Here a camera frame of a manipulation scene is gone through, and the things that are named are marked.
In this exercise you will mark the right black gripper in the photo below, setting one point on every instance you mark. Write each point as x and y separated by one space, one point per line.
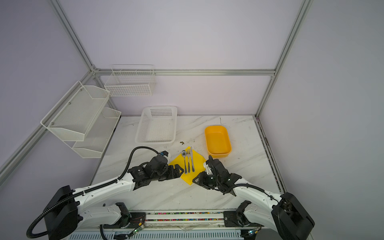
201 180

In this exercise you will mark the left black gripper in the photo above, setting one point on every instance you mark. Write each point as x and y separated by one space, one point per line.
172 175

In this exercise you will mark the metal knife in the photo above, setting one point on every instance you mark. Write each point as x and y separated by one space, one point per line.
192 159

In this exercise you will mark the metal spoon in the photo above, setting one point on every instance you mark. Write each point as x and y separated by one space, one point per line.
184 155

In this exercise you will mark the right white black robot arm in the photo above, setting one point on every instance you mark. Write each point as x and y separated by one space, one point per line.
281 213

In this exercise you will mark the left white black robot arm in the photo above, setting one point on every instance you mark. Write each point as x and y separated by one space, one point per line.
70 209

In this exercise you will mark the yellow plastic tub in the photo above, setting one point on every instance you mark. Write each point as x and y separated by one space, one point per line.
218 141

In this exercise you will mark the white plastic perforated basket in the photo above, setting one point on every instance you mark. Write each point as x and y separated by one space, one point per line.
157 125

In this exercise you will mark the lower white mesh shelf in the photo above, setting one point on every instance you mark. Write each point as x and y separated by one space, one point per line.
99 136

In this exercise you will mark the aluminium front rail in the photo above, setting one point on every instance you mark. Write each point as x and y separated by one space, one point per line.
199 218

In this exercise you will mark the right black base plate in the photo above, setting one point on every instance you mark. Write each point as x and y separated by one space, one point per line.
234 219

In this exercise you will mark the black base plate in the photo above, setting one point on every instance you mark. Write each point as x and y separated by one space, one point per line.
234 219
131 222

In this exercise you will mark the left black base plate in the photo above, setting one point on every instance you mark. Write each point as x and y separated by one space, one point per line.
131 222

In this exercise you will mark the white wire wall basket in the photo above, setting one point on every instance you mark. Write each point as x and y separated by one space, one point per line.
131 80

